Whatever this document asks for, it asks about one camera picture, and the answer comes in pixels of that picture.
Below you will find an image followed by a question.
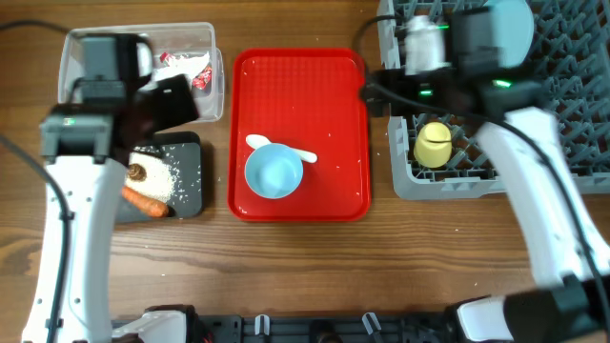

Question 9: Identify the yellow plastic cup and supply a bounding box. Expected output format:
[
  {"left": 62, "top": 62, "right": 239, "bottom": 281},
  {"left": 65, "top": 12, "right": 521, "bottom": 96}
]
[{"left": 414, "top": 122, "right": 452, "bottom": 169}]

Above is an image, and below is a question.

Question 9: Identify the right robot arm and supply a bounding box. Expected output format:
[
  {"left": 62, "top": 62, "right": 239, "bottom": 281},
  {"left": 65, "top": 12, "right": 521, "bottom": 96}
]
[{"left": 360, "top": 1, "right": 609, "bottom": 342}]

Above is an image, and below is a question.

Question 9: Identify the red snack wrapper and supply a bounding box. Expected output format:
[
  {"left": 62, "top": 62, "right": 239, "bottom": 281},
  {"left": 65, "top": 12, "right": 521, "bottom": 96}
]
[{"left": 156, "top": 52, "right": 213, "bottom": 91}]

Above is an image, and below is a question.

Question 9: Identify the pile of white rice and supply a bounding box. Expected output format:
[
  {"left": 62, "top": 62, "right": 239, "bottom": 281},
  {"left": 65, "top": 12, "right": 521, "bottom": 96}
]
[{"left": 125, "top": 152, "right": 176, "bottom": 203}]

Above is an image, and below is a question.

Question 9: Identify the light blue plate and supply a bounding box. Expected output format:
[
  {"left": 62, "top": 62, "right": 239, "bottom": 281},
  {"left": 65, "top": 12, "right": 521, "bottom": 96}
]
[{"left": 485, "top": 0, "right": 534, "bottom": 69}]

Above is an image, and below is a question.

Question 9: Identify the brown food ball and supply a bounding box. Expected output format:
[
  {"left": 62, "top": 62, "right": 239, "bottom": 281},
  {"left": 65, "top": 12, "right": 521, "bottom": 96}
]
[{"left": 127, "top": 164, "right": 147, "bottom": 182}]

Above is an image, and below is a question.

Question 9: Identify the orange carrot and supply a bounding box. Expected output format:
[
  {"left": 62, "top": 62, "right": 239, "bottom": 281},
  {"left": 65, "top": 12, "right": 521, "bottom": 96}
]
[{"left": 122, "top": 186, "right": 170, "bottom": 218}]

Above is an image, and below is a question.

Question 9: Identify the clear plastic bin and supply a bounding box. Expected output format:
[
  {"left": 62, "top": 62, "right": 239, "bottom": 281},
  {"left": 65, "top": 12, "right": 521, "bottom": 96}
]
[{"left": 73, "top": 22, "right": 225, "bottom": 122}]

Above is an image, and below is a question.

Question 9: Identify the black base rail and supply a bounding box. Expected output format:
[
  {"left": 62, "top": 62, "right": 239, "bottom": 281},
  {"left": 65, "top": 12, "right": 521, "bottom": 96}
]
[{"left": 200, "top": 313, "right": 458, "bottom": 343}]

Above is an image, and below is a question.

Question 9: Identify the red plastic tray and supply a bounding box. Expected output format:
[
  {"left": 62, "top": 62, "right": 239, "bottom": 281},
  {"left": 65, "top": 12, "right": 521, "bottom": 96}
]
[{"left": 227, "top": 48, "right": 371, "bottom": 222}]

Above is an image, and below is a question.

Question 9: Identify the black tray bin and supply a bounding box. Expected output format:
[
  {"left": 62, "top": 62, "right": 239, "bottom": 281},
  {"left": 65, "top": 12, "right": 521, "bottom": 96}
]
[{"left": 131, "top": 131, "right": 204, "bottom": 219}]

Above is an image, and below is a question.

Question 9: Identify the white plastic spoon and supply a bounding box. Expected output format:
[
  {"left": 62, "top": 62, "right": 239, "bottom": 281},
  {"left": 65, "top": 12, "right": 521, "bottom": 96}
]
[{"left": 246, "top": 134, "right": 318, "bottom": 164}]

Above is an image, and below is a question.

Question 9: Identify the grey dishwasher rack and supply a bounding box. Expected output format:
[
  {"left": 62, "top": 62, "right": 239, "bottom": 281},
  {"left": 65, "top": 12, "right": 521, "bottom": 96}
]
[{"left": 388, "top": 0, "right": 609, "bottom": 200}]

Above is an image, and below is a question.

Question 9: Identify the small light blue bowl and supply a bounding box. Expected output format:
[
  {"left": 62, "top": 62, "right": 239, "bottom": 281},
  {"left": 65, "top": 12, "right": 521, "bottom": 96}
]
[{"left": 244, "top": 143, "right": 303, "bottom": 199}]

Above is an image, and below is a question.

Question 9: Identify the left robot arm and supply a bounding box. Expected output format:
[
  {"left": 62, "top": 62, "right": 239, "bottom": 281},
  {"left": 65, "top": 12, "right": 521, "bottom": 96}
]
[{"left": 21, "top": 31, "right": 202, "bottom": 342}]

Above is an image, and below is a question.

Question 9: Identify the white napkin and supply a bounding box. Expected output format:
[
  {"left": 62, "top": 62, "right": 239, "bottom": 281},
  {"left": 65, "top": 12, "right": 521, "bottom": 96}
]
[{"left": 138, "top": 45, "right": 213, "bottom": 90}]

